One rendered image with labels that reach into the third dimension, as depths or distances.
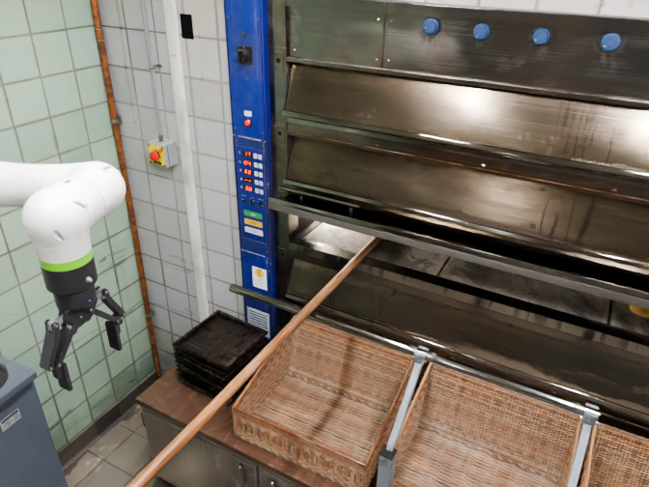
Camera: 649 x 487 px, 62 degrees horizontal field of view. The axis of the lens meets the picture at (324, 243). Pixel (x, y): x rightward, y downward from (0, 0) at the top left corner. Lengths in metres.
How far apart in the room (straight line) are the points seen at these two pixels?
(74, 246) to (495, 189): 1.25
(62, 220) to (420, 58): 1.16
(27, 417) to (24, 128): 1.10
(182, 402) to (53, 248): 1.45
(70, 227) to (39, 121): 1.40
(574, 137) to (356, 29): 0.73
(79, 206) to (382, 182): 1.12
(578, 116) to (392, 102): 0.55
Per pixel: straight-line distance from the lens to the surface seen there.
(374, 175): 1.91
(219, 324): 2.44
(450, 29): 1.73
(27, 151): 2.38
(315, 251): 2.16
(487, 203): 1.81
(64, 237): 1.04
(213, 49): 2.14
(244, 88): 2.05
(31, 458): 1.89
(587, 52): 1.67
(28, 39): 2.36
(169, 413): 2.37
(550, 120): 1.70
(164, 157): 2.36
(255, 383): 2.21
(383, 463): 1.72
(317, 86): 1.93
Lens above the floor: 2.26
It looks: 29 degrees down
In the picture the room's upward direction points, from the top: 1 degrees clockwise
